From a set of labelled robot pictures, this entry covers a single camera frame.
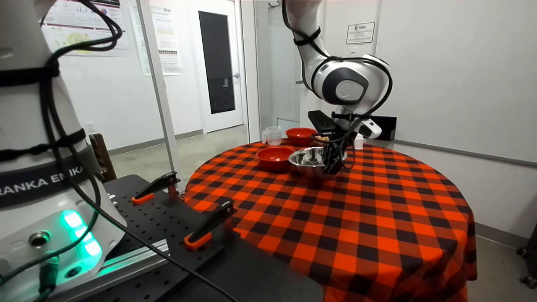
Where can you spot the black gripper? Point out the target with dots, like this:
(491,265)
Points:
(337,131)

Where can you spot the silver metal bowl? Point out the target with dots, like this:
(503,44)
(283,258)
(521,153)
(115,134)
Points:
(317,161)

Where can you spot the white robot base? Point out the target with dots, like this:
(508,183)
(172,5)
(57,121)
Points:
(55,220)

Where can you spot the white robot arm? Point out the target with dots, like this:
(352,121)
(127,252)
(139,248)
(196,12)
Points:
(355,86)

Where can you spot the orange bowl far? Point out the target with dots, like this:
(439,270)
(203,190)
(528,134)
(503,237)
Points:
(300,136)

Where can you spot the orange bowl near silver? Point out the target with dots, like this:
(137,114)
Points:
(273,158)

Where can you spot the white small bottle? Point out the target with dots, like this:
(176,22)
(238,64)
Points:
(357,141)

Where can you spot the clear plastic measuring cup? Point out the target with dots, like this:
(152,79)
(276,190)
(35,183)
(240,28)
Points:
(271,134)

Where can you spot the paper sign on door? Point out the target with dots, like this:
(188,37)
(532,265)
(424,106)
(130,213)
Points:
(359,34)

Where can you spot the orange black checkered tablecloth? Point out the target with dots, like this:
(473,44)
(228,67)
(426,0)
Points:
(387,228)

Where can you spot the orange black clamp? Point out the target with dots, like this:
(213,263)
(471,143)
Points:
(201,235)

